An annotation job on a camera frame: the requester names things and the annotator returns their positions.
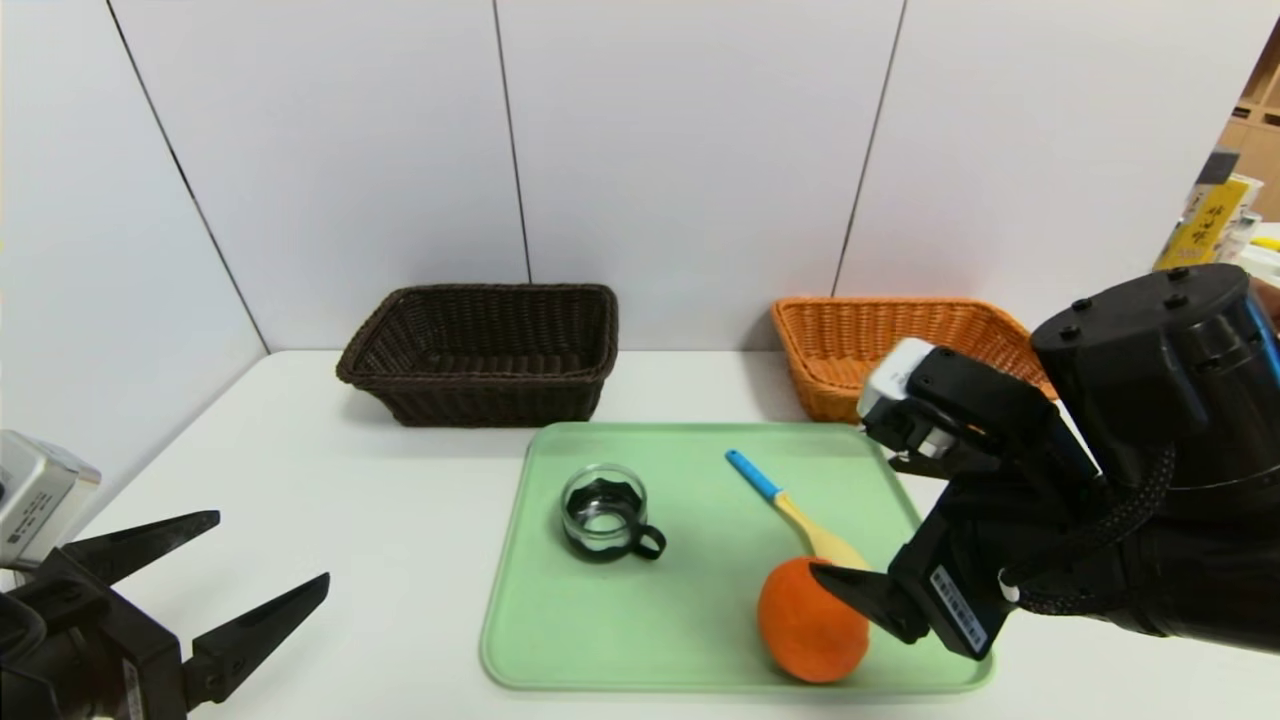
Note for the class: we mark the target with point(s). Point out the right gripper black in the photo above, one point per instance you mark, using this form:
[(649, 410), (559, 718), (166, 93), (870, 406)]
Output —
[(945, 598)]

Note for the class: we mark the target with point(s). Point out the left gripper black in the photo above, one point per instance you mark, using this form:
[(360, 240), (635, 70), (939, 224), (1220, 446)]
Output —
[(118, 655)]

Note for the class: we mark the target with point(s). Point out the orange fruit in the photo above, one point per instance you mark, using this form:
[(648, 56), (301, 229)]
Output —
[(800, 640)]

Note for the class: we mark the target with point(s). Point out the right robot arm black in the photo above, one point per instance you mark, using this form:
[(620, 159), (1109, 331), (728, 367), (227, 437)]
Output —
[(1150, 370)]

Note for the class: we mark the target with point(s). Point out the orange wicker basket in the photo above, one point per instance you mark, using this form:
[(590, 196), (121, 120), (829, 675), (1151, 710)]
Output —
[(830, 360)]

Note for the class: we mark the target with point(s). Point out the dark brown wicker basket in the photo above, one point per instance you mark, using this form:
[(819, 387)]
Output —
[(500, 400)]

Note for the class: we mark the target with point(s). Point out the light green plastic tray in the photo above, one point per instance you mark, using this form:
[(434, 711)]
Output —
[(650, 620)]

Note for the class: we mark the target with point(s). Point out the glass cup black holder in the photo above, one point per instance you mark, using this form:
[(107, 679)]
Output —
[(600, 520)]

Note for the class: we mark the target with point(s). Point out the yellow printed carton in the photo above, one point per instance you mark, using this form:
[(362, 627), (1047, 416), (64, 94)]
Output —
[(1205, 230)]

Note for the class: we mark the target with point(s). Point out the small yellow item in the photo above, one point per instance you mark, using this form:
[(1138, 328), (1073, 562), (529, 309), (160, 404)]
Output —
[(1266, 244)]

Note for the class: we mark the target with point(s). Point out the dark grey carton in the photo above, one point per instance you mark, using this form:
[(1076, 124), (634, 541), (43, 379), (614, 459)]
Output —
[(1216, 168)]

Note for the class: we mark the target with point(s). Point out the wooden shelf unit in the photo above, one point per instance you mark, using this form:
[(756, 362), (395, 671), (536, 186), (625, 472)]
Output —
[(1262, 140)]

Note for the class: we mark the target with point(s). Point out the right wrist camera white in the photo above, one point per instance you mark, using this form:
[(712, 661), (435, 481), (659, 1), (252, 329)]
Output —
[(890, 385)]

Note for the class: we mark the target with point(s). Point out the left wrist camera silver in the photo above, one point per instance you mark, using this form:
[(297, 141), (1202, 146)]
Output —
[(40, 490)]

